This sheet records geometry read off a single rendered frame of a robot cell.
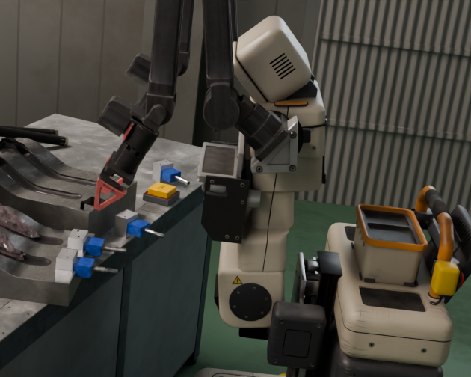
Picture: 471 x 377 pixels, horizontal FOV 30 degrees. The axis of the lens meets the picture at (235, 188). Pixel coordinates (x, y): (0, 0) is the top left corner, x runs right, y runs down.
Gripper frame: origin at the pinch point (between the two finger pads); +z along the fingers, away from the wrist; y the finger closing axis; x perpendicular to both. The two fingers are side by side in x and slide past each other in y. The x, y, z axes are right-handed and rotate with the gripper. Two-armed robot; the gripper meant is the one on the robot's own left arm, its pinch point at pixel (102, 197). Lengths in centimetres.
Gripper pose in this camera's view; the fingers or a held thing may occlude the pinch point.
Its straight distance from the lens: 192.7
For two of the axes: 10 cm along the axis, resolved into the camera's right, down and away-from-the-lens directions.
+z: -5.5, 7.7, 3.1
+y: -0.2, 3.6, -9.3
